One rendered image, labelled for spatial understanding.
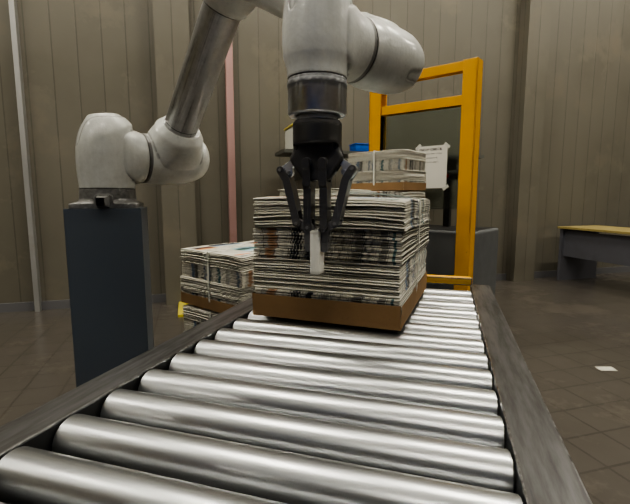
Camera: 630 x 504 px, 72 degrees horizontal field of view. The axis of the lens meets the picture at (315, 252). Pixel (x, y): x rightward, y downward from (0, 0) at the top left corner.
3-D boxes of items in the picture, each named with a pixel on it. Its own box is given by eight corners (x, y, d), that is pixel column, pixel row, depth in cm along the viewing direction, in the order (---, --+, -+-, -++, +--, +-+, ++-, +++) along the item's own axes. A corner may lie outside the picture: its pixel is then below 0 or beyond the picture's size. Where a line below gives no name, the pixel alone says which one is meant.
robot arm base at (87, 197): (63, 209, 115) (61, 188, 115) (82, 207, 136) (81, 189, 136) (136, 208, 120) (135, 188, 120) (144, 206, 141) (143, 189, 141)
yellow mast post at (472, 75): (450, 354, 283) (463, 59, 259) (455, 350, 290) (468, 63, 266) (464, 357, 278) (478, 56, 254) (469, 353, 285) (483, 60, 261)
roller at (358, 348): (221, 349, 81) (221, 323, 80) (491, 380, 67) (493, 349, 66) (207, 359, 76) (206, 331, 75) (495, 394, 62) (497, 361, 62)
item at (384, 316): (286, 296, 98) (285, 278, 98) (414, 308, 88) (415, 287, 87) (251, 314, 83) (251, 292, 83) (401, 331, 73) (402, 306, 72)
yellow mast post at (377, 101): (365, 334, 325) (369, 78, 301) (372, 331, 332) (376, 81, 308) (376, 336, 319) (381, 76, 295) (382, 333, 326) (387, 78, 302)
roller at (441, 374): (203, 362, 74) (202, 334, 74) (496, 399, 61) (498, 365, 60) (186, 373, 70) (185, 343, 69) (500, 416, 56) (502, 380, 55)
